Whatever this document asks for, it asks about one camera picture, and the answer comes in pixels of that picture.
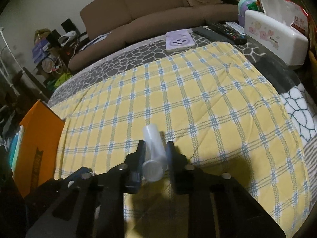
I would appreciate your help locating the orange cardboard box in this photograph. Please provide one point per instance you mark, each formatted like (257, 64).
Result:
(36, 157)

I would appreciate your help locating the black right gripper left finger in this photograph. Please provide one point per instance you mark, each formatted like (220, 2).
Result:
(85, 204)

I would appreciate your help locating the brown sofa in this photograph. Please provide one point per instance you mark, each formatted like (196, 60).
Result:
(126, 22)

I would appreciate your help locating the papers on sofa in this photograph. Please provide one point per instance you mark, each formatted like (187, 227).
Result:
(95, 40)

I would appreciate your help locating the green bag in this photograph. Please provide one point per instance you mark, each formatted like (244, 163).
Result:
(54, 84)

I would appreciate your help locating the white clothes drying rack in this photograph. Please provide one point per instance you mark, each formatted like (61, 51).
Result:
(11, 70)

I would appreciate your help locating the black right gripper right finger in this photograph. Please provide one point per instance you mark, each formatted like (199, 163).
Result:
(219, 206)

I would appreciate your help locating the yellow plaid cloth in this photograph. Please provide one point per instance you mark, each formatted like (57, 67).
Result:
(185, 118)

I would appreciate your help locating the white plastic pipe connector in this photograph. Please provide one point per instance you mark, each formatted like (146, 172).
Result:
(156, 163)

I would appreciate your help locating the black remote control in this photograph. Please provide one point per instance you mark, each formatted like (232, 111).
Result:
(229, 33)

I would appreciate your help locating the grey stone-pattern blanket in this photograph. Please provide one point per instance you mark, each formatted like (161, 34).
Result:
(223, 54)

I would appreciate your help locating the white tissue box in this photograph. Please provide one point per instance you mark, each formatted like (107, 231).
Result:
(287, 43)

